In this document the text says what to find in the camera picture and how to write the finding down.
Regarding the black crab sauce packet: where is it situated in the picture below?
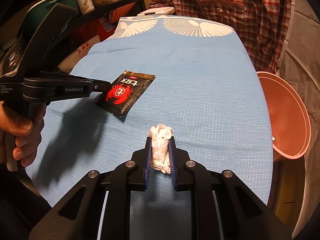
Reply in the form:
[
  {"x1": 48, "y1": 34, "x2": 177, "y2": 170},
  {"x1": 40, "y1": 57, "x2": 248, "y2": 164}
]
[{"x1": 95, "y1": 70, "x2": 156, "y2": 118}]

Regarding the white labelled jar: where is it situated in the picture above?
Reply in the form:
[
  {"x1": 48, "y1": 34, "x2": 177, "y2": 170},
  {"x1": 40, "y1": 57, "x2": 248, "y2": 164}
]
[{"x1": 76, "y1": 0, "x2": 95, "y2": 15}]

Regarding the teal storage box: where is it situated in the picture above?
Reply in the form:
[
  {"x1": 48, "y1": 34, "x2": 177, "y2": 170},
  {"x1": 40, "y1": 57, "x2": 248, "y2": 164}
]
[{"x1": 18, "y1": 0, "x2": 79, "y2": 35}]

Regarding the red plaid shirt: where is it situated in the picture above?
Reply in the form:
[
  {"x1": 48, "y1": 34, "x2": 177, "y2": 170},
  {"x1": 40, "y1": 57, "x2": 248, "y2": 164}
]
[{"x1": 149, "y1": 0, "x2": 292, "y2": 74}]

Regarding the blue patterned tablecloth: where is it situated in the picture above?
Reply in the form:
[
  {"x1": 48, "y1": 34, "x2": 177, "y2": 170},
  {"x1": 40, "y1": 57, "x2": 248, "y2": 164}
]
[{"x1": 25, "y1": 15, "x2": 274, "y2": 240}]

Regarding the black metal shelf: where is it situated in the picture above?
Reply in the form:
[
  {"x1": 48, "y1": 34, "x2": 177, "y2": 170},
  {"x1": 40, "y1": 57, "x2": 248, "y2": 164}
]
[{"x1": 1, "y1": 0, "x2": 145, "y2": 59}]

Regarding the white printed sack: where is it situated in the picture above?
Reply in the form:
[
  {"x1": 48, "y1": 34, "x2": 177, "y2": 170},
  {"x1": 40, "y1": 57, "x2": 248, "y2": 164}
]
[{"x1": 58, "y1": 35, "x2": 100, "y2": 74}]

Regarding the white tissue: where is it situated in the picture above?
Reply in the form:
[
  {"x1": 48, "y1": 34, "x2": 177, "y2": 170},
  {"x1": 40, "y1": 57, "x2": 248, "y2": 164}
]
[{"x1": 148, "y1": 124, "x2": 174, "y2": 174}]

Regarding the red printed carton box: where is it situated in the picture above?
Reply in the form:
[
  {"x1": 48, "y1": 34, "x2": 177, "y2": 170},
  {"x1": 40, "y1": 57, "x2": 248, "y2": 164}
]
[{"x1": 94, "y1": 3, "x2": 135, "y2": 41}]

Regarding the person's left hand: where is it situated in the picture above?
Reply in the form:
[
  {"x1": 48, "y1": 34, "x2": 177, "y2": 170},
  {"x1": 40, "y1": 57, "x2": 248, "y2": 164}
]
[{"x1": 1, "y1": 102, "x2": 46, "y2": 167}]

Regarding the pink plastic trash bin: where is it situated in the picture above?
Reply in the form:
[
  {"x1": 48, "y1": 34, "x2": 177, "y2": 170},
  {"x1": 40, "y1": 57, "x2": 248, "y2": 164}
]
[{"x1": 257, "y1": 72, "x2": 311, "y2": 162}]

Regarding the white lidded trash can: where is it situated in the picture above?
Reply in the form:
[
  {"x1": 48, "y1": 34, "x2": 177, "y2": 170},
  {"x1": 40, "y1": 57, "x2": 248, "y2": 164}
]
[{"x1": 137, "y1": 7, "x2": 175, "y2": 16}]

